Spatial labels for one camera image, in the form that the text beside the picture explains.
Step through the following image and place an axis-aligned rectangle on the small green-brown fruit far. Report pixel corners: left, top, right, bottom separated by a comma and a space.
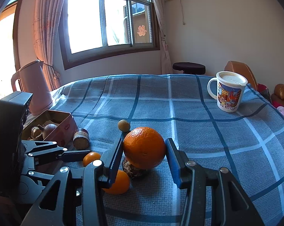
118, 119, 131, 132

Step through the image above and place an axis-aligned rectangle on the window with brown frame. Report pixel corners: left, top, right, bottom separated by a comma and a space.
59, 0, 159, 69

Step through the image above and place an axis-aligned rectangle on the pink metal tin box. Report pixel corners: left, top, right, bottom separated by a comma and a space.
21, 110, 77, 147

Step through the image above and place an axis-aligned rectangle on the pink electric kettle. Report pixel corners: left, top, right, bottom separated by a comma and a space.
11, 60, 52, 116

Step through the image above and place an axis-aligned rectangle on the large orange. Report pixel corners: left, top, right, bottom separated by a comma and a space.
123, 127, 166, 170

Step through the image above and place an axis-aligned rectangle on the small orange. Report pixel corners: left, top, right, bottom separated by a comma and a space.
103, 169, 130, 195
83, 152, 101, 167

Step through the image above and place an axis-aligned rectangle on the brown leather sofa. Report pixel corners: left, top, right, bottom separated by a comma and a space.
271, 84, 284, 108

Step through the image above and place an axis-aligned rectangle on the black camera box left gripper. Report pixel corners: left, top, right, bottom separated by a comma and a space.
0, 91, 33, 185

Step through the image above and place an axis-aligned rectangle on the pink curtain left of window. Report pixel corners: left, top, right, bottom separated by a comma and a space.
33, 0, 64, 90

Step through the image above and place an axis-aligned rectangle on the blue plaid tablecloth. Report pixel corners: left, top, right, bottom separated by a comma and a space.
51, 75, 284, 225

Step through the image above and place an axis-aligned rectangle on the black round stool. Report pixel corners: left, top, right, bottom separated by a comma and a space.
173, 62, 206, 75

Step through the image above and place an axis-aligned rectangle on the white cartoon mug with lid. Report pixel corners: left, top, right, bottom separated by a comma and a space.
207, 71, 248, 113

